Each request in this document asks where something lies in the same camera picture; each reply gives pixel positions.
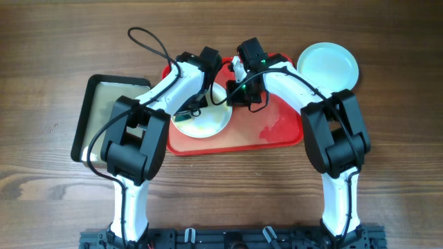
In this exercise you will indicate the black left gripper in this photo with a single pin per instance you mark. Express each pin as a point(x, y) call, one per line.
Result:
point(185, 107)

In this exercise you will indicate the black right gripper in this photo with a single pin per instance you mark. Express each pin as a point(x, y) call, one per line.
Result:
point(238, 99)

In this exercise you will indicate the white plate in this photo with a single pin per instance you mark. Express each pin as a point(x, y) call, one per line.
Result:
point(211, 121)

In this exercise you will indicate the light blue plate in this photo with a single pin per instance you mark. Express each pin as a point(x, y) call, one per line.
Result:
point(329, 65)

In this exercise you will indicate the green yellow sponge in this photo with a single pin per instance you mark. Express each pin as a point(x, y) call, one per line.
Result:
point(182, 117)

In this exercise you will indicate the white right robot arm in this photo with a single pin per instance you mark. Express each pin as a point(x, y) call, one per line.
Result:
point(319, 88)

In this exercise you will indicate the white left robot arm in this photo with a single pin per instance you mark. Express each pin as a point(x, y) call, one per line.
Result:
point(136, 135)

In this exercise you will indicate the red serving tray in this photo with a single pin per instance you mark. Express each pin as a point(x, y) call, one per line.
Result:
point(276, 125)

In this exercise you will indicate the black water tray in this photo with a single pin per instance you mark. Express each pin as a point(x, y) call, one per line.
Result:
point(99, 97)

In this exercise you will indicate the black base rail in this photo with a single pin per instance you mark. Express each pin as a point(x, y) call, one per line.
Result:
point(365, 236)

